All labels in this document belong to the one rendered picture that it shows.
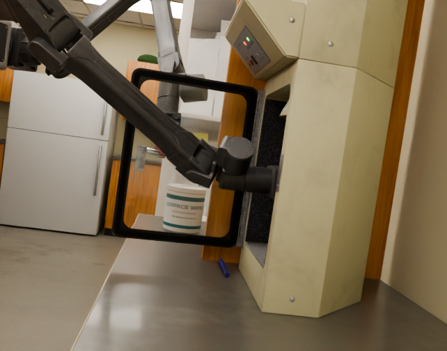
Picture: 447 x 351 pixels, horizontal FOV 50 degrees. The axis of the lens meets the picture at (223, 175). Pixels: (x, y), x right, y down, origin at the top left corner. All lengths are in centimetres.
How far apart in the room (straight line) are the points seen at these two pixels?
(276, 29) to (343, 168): 28
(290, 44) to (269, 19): 6
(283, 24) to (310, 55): 7
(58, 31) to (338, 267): 69
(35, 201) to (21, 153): 57
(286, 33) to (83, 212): 514
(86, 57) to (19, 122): 506
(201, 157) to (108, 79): 24
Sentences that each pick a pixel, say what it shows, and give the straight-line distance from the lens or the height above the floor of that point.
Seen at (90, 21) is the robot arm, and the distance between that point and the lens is 158.
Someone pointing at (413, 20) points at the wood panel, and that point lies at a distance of 142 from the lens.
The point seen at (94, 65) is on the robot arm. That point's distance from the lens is 97.
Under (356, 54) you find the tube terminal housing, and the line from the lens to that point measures 94.
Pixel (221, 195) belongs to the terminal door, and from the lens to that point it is 118.
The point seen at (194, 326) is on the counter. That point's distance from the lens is 82.
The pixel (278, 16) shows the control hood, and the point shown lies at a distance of 91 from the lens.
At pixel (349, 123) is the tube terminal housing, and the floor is 131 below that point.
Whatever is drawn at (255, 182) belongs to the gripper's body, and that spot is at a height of 117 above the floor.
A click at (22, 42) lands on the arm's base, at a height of 147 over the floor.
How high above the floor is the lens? 123
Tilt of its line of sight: 3 degrees down
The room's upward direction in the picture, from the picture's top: 8 degrees clockwise
